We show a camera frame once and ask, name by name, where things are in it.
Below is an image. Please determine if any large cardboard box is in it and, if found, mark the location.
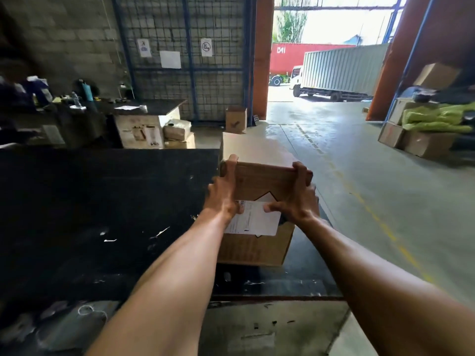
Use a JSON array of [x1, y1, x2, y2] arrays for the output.
[[401, 129, 458, 160]]

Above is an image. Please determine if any cardboard box with tape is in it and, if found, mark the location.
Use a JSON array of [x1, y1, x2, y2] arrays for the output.
[[378, 122, 406, 149]]

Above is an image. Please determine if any black topped counter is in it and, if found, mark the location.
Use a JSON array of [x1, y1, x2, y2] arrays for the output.
[[56, 99, 188, 149]]

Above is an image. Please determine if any white box truck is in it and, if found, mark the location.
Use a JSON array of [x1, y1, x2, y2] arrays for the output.
[[289, 43, 390, 103]]

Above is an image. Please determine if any small cardboard box with mark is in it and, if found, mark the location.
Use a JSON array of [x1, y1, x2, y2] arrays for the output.
[[225, 106, 248, 134]]

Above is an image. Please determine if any person's right hand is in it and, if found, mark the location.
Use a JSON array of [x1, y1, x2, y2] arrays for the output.
[[263, 161, 320, 227]]

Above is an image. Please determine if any blue wire mesh fence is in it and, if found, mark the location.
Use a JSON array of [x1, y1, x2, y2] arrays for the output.
[[111, 0, 257, 124]]

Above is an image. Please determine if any cardboard box under fabric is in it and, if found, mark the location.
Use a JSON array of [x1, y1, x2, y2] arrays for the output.
[[388, 98, 440, 126]]

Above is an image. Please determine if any black work table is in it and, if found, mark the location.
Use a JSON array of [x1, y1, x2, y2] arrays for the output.
[[0, 147, 344, 323]]

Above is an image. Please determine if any person's left hand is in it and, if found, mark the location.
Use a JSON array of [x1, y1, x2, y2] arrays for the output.
[[203, 154, 245, 222]]

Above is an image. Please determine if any brown cardboard box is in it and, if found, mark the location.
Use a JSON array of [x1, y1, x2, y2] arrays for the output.
[[217, 160, 320, 267]]

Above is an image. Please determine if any green tree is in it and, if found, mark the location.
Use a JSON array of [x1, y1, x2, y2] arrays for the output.
[[273, 11, 308, 44]]

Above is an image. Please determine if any yellow green fabric bundle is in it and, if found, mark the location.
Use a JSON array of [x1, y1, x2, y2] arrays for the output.
[[402, 103, 475, 134]]

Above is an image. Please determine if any white paper sign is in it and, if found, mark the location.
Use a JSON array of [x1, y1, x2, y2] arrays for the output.
[[160, 50, 182, 69]]

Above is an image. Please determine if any plastic wrapped cardboard parcel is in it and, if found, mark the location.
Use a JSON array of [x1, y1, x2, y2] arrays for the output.
[[163, 119, 192, 141]]

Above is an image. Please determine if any person's left forearm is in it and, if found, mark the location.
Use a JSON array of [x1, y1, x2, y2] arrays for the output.
[[85, 208, 231, 356]]

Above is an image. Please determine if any red shipping container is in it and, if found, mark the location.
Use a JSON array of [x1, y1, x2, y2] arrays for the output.
[[269, 43, 355, 87]]

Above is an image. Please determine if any white paper label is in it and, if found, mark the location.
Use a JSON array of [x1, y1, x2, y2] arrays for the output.
[[224, 200, 282, 236]]

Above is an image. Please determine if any tilted cardboard box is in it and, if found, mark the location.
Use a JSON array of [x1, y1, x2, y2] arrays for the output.
[[413, 62, 461, 91]]

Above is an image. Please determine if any flat cardboard box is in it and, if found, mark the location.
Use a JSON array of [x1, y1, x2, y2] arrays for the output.
[[164, 133, 196, 149]]

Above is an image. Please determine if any person's right forearm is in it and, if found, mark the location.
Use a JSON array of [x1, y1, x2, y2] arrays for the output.
[[295, 215, 475, 356]]

